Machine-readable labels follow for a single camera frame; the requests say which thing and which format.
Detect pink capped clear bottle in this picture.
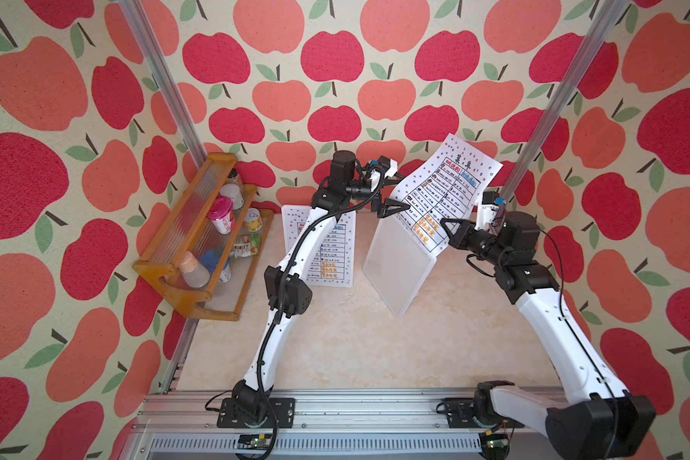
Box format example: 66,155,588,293
178,251,210,289

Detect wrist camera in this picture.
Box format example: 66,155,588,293
476,191,505,233
364,155,404,189

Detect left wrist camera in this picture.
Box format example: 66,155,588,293
364,155,404,189

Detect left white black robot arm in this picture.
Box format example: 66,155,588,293
223,151,409,427

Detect white lidded jar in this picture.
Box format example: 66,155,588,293
220,183,245,210

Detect left aluminium corner post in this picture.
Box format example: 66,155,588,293
119,0,207,168

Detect white menu rack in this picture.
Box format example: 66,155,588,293
281,204,358,289
363,216,437,319

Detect right aluminium corner post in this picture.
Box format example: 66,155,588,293
494,0,632,225

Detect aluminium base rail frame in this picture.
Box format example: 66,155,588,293
117,386,619,460

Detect blue lid white jar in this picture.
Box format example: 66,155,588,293
200,248,232,283

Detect magenta lid white cup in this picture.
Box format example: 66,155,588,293
206,197,234,235

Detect green label snack packet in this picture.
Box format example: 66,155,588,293
230,232,262,259

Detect orange wooden shelf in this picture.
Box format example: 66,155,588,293
133,153,258,321

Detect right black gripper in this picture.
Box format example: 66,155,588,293
443,217,506,271

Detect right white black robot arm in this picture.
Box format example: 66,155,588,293
440,212,657,459

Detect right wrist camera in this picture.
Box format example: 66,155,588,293
476,191,505,233

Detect aluminium corner post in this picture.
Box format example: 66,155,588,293
494,0,632,225
119,0,207,168

